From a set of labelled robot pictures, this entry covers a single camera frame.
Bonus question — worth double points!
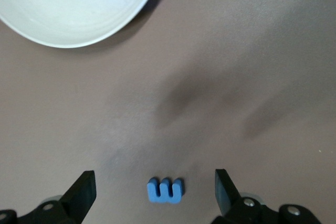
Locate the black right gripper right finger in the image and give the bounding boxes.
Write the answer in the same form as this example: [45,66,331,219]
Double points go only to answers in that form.
[211,168,321,224]

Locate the brown table cover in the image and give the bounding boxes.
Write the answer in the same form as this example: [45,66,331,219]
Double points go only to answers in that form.
[0,0,336,224]

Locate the blue foam lowercase m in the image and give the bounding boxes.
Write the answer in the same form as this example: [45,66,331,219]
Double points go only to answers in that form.
[146,177,186,206]

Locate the beige plate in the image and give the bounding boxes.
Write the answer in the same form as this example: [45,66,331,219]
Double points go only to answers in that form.
[0,0,165,49]

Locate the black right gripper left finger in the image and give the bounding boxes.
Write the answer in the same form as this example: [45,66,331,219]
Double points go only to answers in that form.
[0,170,97,224]

